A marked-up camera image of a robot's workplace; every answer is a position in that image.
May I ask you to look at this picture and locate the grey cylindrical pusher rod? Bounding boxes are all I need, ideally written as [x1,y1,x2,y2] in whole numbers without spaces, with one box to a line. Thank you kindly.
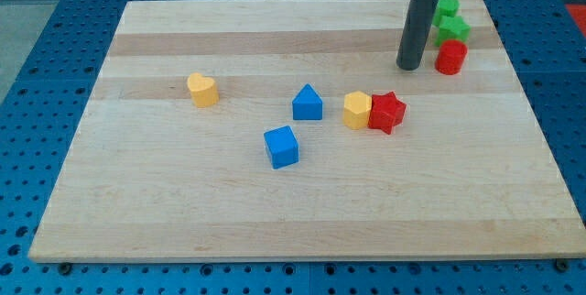
[396,0,439,71]

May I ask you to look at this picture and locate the red cylinder block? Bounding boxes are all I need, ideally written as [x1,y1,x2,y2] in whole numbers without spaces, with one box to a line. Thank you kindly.
[435,39,468,75]

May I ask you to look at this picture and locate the green cylinder block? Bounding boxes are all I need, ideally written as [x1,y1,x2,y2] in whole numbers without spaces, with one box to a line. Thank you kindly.
[432,0,460,27]

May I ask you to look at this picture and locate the green star block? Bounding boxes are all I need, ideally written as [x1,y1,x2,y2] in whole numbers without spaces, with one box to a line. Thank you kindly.
[435,16,471,47]

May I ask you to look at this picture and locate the red star block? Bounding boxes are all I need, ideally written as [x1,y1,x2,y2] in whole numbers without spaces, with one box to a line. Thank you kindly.
[367,92,407,135]

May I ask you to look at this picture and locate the yellow hexagon block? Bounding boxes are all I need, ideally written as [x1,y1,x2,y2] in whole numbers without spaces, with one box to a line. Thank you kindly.
[342,91,372,130]

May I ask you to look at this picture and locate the blue triangle block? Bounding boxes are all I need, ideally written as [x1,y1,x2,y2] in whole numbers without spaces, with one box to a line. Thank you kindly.
[292,83,323,120]

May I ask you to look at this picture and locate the wooden board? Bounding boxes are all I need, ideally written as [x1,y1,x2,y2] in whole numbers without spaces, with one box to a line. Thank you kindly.
[28,0,585,263]

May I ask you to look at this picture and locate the blue cube block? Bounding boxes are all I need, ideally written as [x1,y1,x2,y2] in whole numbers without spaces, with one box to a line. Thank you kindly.
[264,126,299,169]

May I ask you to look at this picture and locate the yellow heart block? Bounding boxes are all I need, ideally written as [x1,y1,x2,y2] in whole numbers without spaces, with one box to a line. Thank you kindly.
[187,72,220,108]

